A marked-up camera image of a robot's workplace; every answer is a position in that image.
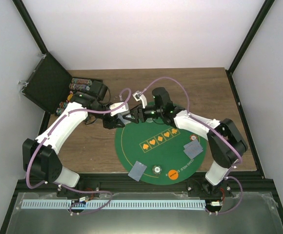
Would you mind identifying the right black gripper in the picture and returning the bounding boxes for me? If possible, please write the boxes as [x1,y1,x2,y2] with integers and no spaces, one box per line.
[123,104,163,124]

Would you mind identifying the orange big blind button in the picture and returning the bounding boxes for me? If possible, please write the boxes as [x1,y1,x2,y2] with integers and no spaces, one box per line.
[167,170,179,180]

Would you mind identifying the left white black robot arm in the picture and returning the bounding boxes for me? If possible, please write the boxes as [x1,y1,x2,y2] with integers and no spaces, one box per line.
[22,81,132,197]

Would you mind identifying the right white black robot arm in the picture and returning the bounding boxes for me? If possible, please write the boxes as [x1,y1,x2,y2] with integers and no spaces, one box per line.
[130,87,248,196]

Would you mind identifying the round green poker mat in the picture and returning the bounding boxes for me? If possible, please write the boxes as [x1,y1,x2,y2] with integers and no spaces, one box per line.
[115,119,207,185]

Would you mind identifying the chip row in case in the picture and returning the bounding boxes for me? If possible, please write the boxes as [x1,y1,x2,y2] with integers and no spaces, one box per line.
[71,78,92,86]
[59,101,69,109]
[55,108,64,116]
[69,83,90,92]

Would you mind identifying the chip row bottom in case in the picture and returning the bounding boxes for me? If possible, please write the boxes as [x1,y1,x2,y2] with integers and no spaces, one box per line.
[55,108,64,116]

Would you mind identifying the chip row top in case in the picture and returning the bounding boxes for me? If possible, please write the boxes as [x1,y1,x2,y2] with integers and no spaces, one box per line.
[71,78,92,86]

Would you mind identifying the black poker chip case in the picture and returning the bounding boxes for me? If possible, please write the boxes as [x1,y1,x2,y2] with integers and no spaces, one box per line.
[21,52,103,115]

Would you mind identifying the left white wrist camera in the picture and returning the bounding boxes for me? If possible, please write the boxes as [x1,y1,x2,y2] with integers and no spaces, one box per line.
[109,102,129,117]

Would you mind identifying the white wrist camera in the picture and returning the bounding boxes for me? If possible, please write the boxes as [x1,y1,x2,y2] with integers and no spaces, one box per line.
[133,91,147,109]
[109,102,129,117]

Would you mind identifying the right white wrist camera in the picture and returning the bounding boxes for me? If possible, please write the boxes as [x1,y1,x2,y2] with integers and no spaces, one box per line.
[133,91,147,109]

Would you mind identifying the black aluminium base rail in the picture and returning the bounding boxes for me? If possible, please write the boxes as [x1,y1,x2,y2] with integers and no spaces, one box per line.
[13,172,278,198]

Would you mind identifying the light blue slotted cable duct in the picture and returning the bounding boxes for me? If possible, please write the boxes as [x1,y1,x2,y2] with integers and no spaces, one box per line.
[20,199,206,211]

